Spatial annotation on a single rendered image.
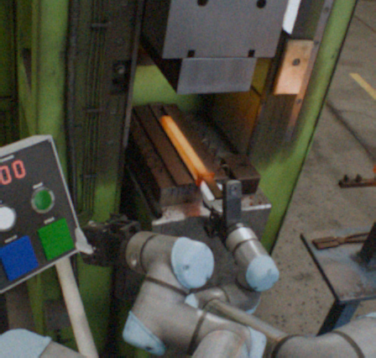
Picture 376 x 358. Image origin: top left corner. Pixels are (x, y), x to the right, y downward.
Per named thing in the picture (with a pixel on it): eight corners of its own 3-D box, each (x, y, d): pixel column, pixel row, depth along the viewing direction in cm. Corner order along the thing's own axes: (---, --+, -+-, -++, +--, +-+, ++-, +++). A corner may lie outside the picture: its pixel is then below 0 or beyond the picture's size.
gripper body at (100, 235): (109, 211, 102) (148, 217, 94) (120, 250, 105) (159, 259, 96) (78, 227, 97) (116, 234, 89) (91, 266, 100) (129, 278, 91)
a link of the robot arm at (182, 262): (174, 283, 78) (195, 233, 80) (129, 271, 85) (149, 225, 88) (205, 300, 83) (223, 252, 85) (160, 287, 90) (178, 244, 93)
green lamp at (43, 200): (54, 210, 113) (54, 196, 111) (33, 213, 112) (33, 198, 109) (52, 202, 116) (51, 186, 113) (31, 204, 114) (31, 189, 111)
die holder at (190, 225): (240, 300, 179) (274, 204, 153) (138, 323, 165) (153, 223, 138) (183, 199, 219) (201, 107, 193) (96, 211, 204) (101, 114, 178)
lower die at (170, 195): (221, 198, 152) (227, 175, 147) (158, 207, 144) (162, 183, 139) (172, 122, 181) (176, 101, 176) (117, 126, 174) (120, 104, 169)
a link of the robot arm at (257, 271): (248, 297, 119) (256, 273, 114) (227, 265, 127) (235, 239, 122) (276, 291, 122) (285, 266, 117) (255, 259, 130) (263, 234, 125)
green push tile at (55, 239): (74, 246, 118) (65, 217, 116) (48, 261, 113) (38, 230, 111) (70, 245, 119) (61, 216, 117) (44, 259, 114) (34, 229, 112)
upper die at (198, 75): (248, 91, 131) (257, 57, 125) (176, 94, 123) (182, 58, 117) (188, 27, 160) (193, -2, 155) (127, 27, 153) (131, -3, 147)
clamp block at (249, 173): (258, 193, 156) (263, 176, 153) (232, 197, 153) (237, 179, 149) (240, 169, 165) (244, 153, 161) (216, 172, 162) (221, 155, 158)
